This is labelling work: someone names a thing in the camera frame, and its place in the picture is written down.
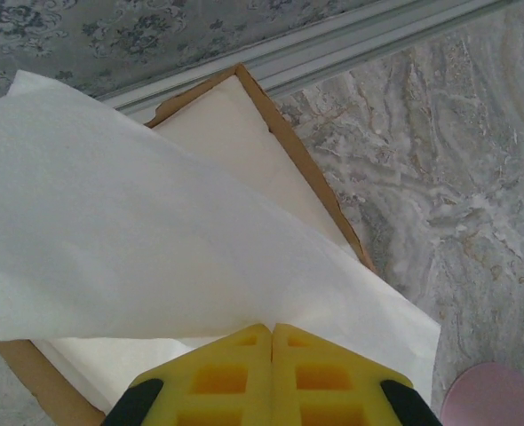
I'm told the aluminium frame rail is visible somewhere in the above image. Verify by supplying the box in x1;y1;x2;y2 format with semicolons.
97;0;524;112

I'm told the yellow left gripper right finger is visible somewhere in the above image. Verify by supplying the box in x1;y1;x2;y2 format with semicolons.
272;323;436;426

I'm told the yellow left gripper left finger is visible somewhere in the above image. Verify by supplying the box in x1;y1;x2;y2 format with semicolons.
106;323;274;426

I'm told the white paper napkin stack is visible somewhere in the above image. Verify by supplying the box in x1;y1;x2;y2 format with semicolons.
35;75;363;416

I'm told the pink straw holder cup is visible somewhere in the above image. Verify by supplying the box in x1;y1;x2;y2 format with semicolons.
439;361;524;426

